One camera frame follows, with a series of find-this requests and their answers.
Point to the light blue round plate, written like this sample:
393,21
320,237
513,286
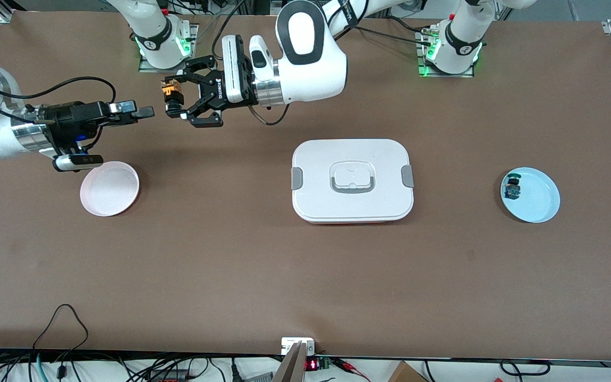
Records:
536,193

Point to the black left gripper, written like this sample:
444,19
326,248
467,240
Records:
211,92

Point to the brown cardboard box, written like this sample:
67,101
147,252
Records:
406,374

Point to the red clip lead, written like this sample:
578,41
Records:
348,365

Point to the orange push button switch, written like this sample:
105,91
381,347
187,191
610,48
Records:
173,94

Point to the white lunch box grey clips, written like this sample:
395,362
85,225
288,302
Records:
353,204

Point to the white metal bracket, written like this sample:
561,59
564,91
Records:
287,345

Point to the green push button switch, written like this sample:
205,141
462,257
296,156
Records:
512,188

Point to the aluminium profile bar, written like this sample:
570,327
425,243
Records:
292,366

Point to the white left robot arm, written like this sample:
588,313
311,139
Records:
316,74

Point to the pink round plate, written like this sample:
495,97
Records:
109,189

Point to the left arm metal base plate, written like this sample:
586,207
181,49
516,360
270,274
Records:
421,53

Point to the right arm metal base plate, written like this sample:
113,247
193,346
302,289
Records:
191,32

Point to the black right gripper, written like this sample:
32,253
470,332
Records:
67,121

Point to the red digit display module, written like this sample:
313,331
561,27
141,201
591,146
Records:
312,365

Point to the short aluminium frame profile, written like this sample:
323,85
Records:
8,15

